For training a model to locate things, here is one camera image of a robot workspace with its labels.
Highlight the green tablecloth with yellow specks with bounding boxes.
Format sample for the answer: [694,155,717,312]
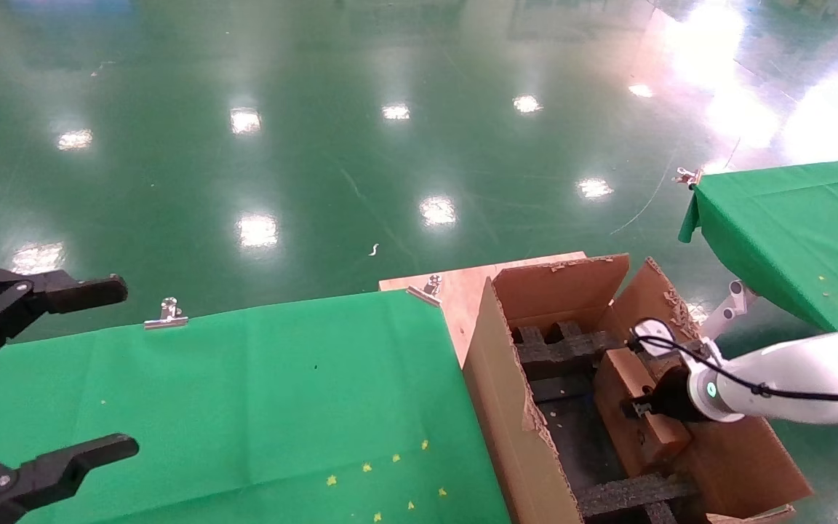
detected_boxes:
[678,156,838,335]

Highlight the large open cardboard carton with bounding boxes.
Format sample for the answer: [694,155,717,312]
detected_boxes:
[461,253,815,524]

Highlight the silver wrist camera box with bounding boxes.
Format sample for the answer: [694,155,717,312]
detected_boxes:
[629,318,682,358]

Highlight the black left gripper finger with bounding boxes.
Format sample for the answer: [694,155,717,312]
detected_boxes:
[0,434,140,524]
[0,269,129,370]

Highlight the large green tablecloth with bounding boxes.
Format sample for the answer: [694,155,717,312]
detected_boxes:
[0,290,511,524]

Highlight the small brown cardboard box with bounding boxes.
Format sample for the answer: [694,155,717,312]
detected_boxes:
[594,348,693,478]

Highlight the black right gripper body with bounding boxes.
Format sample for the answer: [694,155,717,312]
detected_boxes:
[641,363,701,424]

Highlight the black foam carton insert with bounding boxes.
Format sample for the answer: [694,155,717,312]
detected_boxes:
[514,320,703,524]

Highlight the black camera cable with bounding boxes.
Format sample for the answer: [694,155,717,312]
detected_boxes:
[633,333,838,407]

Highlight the grey metal table leg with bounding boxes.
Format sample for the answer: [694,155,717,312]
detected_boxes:
[698,280,759,340]

